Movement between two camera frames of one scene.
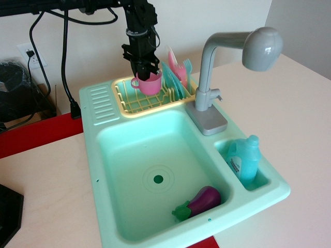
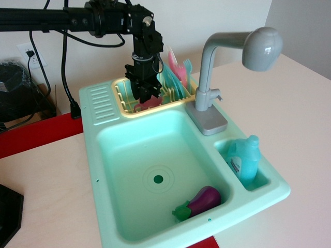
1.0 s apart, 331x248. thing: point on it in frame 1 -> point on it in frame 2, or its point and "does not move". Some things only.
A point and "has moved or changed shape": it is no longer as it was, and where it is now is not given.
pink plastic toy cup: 151,86 has moved or changed shape
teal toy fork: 188,66 does not move
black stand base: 11,205 does not move
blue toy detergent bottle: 243,156 does not move
